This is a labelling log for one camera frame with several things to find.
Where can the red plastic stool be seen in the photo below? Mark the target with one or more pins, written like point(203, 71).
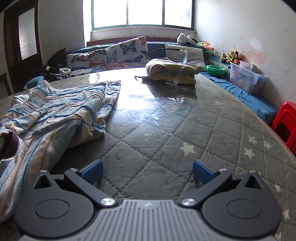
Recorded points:
point(285, 120)

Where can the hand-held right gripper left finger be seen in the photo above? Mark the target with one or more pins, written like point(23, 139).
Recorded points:
point(93, 172)

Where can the black and white plush toy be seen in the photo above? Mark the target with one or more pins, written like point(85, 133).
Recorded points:
point(185, 39)

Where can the grey quilted star mattress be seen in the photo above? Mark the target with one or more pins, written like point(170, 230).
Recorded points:
point(161, 129)

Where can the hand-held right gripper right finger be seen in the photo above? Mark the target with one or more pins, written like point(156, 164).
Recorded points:
point(202, 172)

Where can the black bag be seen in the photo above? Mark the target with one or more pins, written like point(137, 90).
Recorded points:
point(56, 59)

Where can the black and white clothes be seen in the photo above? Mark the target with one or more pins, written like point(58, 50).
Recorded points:
point(54, 71)

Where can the green framed window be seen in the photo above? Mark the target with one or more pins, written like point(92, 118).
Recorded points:
point(143, 11)

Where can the clear plastic strip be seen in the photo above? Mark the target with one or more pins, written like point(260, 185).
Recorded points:
point(182, 67)

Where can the wooden bench backrest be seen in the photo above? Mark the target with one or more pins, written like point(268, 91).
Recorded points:
point(157, 39)

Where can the striped knit sweater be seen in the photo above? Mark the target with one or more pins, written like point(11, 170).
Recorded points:
point(53, 115)

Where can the clear plastic storage box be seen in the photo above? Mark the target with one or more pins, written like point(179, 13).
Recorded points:
point(245, 78)

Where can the colourful soft toys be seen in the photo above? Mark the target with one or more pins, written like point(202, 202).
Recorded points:
point(205, 46)

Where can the dark wooden door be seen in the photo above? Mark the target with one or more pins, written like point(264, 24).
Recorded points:
point(13, 69)

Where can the grey pillow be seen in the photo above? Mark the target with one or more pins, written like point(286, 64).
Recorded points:
point(185, 55)

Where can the large butterfly print pillow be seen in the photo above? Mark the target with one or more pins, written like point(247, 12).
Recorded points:
point(129, 53)

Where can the green bowl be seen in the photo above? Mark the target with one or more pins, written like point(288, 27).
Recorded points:
point(216, 70)

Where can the brown plush toys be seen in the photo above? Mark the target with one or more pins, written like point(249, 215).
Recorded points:
point(231, 56)

